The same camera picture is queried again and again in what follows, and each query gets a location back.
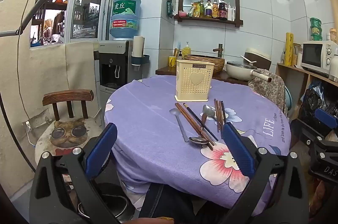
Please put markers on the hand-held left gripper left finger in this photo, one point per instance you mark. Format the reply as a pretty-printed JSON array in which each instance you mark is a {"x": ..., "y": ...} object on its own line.
[{"x": 101, "y": 150}]

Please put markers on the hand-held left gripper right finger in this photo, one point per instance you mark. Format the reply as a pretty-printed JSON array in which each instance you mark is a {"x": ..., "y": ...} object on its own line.
[{"x": 239, "y": 150}]

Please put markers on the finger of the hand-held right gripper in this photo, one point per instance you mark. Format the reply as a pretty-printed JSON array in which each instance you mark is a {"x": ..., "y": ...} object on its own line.
[
  {"x": 323, "y": 115},
  {"x": 322, "y": 146}
]

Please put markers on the black chopstick gold band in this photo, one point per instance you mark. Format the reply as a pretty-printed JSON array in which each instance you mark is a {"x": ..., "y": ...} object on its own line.
[
  {"x": 200, "y": 121},
  {"x": 224, "y": 113}
]

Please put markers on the stainless steel spoon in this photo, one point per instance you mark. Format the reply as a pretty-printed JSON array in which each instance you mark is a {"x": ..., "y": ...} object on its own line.
[
  {"x": 208, "y": 109},
  {"x": 198, "y": 140}
]

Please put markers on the grey matte long spoon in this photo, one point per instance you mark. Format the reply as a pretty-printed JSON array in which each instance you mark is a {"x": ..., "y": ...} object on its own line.
[{"x": 180, "y": 124}]

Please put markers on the cream perforated utensil holder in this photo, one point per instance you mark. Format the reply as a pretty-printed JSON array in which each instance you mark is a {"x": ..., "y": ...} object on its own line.
[{"x": 195, "y": 86}]

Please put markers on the black plastic bag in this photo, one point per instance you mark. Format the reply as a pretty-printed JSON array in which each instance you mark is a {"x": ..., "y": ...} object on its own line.
[{"x": 314, "y": 102}]

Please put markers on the cat print seat cushion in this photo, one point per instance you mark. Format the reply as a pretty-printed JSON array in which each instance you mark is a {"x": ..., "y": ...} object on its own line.
[{"x": 68, "y": 132}]

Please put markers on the light blue basin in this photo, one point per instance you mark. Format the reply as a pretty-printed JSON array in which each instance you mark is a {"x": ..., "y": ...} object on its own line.
[{"x": 288, "y": 98}]

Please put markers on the white thermos flask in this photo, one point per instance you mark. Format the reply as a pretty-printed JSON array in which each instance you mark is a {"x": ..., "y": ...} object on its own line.
[{"x": 334, "y": 68}]

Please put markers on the purple floral tablecloth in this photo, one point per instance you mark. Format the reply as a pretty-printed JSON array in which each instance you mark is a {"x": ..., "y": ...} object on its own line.
[{"x": 148, "y": 128}]

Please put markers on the wooden shelf unit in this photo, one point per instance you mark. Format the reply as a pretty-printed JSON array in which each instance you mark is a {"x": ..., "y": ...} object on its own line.
[{"x": 290, "y": 72}]

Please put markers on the paisley chair cover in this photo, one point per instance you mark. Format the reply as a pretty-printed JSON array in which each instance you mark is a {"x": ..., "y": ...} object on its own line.
[{"x": 272, "y": 89}]

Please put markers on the white microwave oven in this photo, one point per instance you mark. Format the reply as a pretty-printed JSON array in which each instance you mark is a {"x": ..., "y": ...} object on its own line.
[{"x": 313, "y": 54}]

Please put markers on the dark wooden chair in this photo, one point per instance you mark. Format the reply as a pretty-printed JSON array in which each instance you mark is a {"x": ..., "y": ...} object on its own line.
[{"x": 67, "y": 97}]

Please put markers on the glass jar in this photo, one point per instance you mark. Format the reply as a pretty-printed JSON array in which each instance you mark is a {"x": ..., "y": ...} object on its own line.
[{"x": 297, "y": 54}]

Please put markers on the yellow bag roll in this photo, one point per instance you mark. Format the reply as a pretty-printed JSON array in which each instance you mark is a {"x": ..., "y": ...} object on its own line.
[{"x": 289, "y": 46}]

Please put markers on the cream pan with lid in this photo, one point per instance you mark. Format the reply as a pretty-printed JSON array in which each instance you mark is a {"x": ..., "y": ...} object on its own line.
[{"x": 239, "y": 72}]

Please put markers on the person's leg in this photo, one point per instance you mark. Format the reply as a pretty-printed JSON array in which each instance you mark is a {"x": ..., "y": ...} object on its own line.
[{"x": 163, "y": 202}]

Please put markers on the brown and cream rice cooker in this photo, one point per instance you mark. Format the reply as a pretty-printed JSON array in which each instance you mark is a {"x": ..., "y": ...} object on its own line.
[{"x": 260, "y": 61}]

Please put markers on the stack of green cups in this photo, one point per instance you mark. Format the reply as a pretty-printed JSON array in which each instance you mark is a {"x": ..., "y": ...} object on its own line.
[{"x": 316, "y": 28}]

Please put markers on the woven wicker basin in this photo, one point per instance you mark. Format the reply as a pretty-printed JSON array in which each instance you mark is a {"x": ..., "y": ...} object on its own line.
[{"x": 219, "y": 64}]

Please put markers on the white rice paddle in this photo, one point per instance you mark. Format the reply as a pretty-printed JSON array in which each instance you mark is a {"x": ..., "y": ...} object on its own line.
[{"x": 249, "y": 60}]

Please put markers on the grey water dispenser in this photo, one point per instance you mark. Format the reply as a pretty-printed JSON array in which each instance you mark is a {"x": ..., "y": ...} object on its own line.
[{"x": 113, "y": 54}]

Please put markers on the bamboo style faucet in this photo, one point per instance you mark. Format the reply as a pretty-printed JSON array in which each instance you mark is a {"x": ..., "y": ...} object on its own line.
[{"x": 219, "y": 49}]

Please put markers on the beige felt cloth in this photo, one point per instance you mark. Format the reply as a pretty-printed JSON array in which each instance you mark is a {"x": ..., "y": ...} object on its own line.
[{"x": 15, "y": 81}]

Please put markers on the yellow mug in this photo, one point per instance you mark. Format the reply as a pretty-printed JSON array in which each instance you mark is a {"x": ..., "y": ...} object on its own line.
[{"x": 172, "y": 61}]

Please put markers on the yellow soap pump bottle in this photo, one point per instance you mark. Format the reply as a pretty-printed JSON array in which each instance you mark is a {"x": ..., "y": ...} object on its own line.
[{"x": 186, "y": 50}]

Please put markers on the blue toothbrush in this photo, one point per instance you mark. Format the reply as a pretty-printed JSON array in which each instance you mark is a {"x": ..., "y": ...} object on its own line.
[{"x": 178, "y": 48}]

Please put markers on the blue water bottle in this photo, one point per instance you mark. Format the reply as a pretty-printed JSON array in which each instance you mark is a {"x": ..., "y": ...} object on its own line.
[{"x": 125, "y": 17}]

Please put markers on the white squeeze bottle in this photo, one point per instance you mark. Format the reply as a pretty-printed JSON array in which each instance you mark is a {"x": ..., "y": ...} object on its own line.
[{"x": 230, "y": 13}]

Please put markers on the dark soy sauce bottle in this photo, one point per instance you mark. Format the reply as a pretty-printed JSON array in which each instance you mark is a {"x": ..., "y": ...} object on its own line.
[{"x": 223, "y": 11}]

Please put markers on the brown sauce bottle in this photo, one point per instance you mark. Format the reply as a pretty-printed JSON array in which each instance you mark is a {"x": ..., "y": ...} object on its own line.
[{"x": 215, "y": 11}]

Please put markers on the purple label sauce bottle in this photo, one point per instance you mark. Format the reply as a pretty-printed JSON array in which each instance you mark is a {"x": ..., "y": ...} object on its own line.
[{"x": 208, "y": 11}]

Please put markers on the yellow seasoning packet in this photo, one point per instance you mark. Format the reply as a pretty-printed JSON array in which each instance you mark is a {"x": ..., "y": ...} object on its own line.
[{"x": 195, "y": 9}]

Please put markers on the small pink bowl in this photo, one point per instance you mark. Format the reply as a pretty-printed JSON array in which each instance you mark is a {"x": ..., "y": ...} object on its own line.
[{"x": 182, "y": 13}]

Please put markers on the sliding aluminium window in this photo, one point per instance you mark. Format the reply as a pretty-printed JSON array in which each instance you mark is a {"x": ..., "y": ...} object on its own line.
[{"x": 89, "y": 2}]

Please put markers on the wooden display shelf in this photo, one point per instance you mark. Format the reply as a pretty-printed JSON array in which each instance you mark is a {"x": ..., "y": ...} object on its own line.
[{"x": 56, "y": 3}]

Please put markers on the green hanging packet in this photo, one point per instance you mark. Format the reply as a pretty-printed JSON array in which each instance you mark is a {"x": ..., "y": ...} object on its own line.
[{"x": 169, "y": 7}]

